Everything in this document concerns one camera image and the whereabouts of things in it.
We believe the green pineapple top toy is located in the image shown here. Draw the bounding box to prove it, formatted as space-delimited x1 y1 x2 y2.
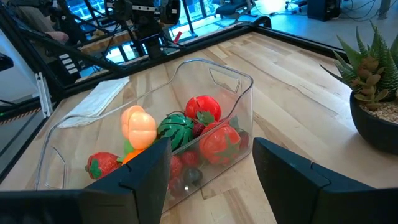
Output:
320 21 398 156

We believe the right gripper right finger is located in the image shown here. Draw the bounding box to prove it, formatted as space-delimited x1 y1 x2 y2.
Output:
252 137 379 224

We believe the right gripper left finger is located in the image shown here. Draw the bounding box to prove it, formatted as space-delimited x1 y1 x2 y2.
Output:
83 137 173 224

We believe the green toy fruit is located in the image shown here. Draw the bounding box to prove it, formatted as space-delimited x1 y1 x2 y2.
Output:
123 139 135 156

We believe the black office chair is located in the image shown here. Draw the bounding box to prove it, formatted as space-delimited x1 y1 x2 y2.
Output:
214 0 259 19

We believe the toy watermelon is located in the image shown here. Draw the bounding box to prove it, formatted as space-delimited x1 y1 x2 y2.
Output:
156 113 195 152

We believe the black computer tower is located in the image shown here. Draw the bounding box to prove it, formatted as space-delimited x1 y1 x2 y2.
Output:
307 0 341 22

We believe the person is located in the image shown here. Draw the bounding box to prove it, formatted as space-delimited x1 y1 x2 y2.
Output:
12 4 70 44

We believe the red toy apple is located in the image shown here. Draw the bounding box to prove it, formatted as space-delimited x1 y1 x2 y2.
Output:
185 95 223 123

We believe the toy peach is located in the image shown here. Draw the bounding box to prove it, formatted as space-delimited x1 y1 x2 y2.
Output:
120 105 158 151

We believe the clear plastic container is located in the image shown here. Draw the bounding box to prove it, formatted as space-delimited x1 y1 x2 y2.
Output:
34 58 254 215

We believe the orange toy pumpkin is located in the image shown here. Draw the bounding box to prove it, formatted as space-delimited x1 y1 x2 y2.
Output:
121 148 146 166

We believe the white folded cloth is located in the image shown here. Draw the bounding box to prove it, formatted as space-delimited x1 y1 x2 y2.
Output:
57 76 131 129

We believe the red toy tomato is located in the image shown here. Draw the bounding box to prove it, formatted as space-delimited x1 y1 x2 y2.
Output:
198 121 242 166

